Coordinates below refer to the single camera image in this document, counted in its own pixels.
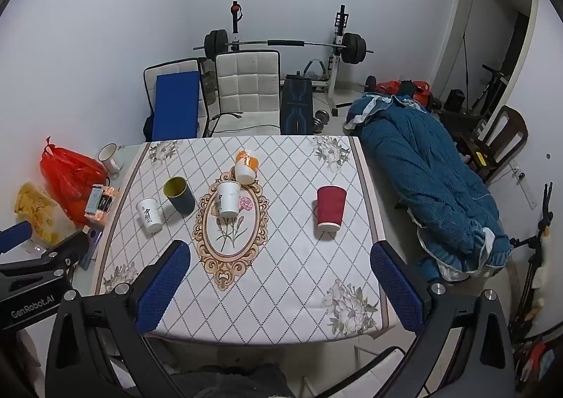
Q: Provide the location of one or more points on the white quilted chair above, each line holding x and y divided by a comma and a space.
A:
248, 90

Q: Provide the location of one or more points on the dark cup with yellow inside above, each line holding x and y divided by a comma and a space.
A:
180, 196

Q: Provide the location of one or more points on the white chair with black trim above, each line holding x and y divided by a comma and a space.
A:
149, 86

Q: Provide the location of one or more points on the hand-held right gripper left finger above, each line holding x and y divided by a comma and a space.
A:
162, 290

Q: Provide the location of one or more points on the small metal dumbbell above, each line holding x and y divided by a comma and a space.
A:
321, 120

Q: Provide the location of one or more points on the white barbell rack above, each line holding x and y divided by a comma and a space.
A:
336, 68

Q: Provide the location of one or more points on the teal quilted blanket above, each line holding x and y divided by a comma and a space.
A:
422, 178

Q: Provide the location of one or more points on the red plastic bag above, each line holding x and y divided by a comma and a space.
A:
70, 180

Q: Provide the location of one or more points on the yellow snack bag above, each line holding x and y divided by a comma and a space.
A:
37, 213

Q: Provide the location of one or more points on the white cup with black print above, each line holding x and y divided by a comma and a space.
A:
149, 215

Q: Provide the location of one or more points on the barbell with black plates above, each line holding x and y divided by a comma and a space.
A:
352, 47

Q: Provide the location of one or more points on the plain white paper cup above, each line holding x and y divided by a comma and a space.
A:
228, 201

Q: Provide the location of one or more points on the white door frame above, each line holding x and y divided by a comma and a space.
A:
455, 29

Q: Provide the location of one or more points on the white ceramic mug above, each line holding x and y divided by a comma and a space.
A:
110, 158

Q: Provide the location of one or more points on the blue mat board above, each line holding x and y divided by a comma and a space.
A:
176, 105

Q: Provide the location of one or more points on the orange and white cup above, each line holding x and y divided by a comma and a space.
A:
245, 166

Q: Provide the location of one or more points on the black weight bench pad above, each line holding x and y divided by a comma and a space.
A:
297, 105

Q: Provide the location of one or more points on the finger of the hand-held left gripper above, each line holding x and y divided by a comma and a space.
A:
13, 236
70, 248

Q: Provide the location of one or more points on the black exercise machine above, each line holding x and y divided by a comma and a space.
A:
488, 90

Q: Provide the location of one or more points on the dark wooden chair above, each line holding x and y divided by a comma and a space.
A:
506, 134

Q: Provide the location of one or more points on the red ribbed paper cup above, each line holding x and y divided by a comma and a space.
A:
330, 209

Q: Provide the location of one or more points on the black tripod stand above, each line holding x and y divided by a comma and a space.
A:
539, 248

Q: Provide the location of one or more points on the clear box with orange contents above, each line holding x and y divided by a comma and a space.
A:
107, 204

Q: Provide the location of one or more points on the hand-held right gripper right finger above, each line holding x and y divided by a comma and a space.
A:
398, 290

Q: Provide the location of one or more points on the floral diamond-pattern tablecloth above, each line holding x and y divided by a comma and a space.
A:
281, 257

